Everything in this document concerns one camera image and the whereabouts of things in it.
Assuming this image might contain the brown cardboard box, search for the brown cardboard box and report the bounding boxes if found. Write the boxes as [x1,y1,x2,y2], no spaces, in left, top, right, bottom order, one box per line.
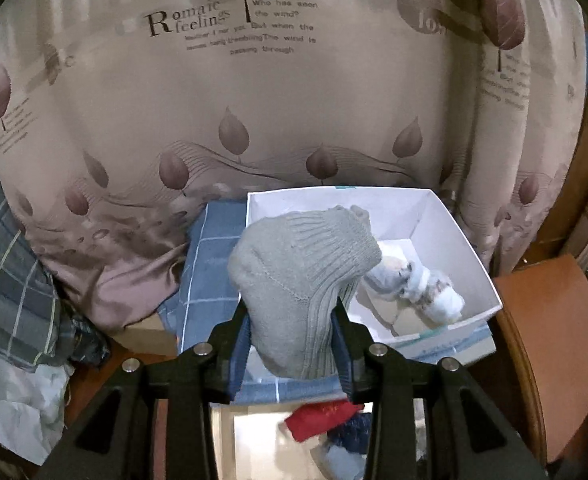
[108,317,179,356]

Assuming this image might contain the red underwear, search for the red underwear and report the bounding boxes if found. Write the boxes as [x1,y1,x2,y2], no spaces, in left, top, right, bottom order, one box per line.
[285,401,367,443]

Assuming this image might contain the white cardboard box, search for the white cardboard box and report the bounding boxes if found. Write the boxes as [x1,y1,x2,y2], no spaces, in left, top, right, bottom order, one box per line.
[245,186,504,366]

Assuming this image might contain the light wooden drawer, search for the light wooden drawer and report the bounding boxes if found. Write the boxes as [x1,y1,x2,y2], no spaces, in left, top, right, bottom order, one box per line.
[209,400,375,480]

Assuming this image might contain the dark blue patterned packet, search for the dark blue patterned packet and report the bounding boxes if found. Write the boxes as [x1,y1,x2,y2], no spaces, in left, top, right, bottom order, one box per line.
[68,315,110,367]

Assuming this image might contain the grey knitted sock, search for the grey knitted sock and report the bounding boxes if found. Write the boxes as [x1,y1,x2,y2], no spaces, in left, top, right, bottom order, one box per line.
[228,205,383,380]

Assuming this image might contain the white floral sheet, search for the white floral sheet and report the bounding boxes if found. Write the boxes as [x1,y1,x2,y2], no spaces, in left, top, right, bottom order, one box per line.
[0,345,74,466]

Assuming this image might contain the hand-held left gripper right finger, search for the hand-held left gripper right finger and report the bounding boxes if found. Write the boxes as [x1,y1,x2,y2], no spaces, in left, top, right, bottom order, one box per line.
[330,298,547,480]

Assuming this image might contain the grey plaid bedding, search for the grey plaid bedding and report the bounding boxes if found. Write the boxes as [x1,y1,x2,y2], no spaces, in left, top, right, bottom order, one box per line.
[0,130,109,371]

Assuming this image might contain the white socks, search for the white socks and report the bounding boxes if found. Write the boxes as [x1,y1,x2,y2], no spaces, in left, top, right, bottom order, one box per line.
[406,265,465,325]

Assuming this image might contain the dark blue patterned underwear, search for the dark blue patterned underwear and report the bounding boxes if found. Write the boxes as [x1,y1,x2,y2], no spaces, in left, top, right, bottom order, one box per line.
[326,412,372,453]

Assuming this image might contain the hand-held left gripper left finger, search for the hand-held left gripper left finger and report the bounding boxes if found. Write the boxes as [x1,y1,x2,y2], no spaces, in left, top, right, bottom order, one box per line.
[34,300,251,480]

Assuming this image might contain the beige leaf print curtain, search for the beige leaf print curtain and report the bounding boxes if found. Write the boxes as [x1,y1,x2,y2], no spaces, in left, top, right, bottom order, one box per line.
[0,0,588,333]

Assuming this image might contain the light blue underwear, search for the light blue underwear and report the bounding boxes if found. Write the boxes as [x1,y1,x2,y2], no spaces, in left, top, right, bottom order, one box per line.
[365,256,427,303]

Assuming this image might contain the orange-brown wooden chair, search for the orange-brown wooden chair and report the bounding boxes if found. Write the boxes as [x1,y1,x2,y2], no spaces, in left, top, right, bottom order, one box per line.
[491,254,588,466]

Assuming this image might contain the blue checked cloth cover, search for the blue checked cloth cover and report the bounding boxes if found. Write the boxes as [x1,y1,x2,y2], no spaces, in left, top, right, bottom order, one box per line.
[158,200,495,406]

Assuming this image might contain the pale blue underwear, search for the pale blue underwear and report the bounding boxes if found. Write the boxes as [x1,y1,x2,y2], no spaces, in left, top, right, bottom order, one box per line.
[311,442,369,480]

